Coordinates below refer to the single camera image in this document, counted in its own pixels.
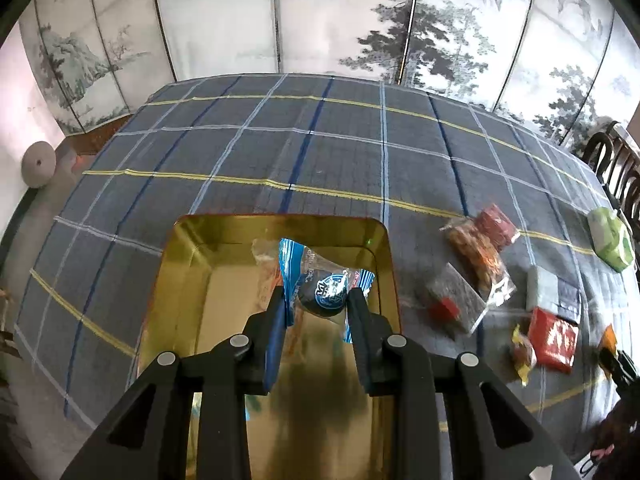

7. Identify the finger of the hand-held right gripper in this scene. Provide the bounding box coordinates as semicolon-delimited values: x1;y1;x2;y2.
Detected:
600;347;640;387

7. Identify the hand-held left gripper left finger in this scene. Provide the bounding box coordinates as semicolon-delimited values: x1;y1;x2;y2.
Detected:
60;287;288;480

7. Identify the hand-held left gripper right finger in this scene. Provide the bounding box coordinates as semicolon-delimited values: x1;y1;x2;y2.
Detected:
345;287;583;480

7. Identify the small orange snack packet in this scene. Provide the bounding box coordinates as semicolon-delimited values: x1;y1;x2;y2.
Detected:
599;324;621;376

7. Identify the blue cookie packet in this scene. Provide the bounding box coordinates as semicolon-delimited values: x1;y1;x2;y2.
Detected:
277;238;376;318

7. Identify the gold metal tin box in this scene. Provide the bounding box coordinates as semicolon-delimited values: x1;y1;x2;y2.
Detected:
135;214;403;480

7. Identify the white and navy snack packet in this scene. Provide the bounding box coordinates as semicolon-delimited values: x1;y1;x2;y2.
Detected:
526;266;583;323

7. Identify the clear bag of orange snacks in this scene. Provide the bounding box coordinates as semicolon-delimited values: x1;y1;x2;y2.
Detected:
440;219;517;307

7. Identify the person's dark clothing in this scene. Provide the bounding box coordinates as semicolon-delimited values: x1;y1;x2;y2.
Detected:
580;387;640;480

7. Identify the clear wrapped snack packet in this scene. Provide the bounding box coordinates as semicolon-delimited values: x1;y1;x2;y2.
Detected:
250;237;287;313

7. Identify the yellow candy packet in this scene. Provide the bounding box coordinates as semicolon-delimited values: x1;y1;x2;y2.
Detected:
510;324;538;386

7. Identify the clear packet with red piece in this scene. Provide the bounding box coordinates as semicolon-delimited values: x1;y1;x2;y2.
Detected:
417;262;488;336

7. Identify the green tissue pack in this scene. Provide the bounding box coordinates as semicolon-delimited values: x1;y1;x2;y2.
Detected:
587;206;636;273

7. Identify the dark red snack packet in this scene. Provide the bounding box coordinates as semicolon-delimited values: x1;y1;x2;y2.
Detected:
474;203;521;252

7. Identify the grey plaid tablecloth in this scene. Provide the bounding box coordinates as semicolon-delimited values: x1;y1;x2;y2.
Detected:
12;74;640;466

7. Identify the dark wooden chair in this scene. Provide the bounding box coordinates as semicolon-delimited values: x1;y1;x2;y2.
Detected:
582;120;640;221

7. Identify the painted landscape folding screen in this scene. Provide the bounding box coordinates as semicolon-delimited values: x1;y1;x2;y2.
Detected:
20;0;640;148

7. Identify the grey round wall fixture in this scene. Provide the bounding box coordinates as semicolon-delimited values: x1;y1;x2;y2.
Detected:
21;141;56;188

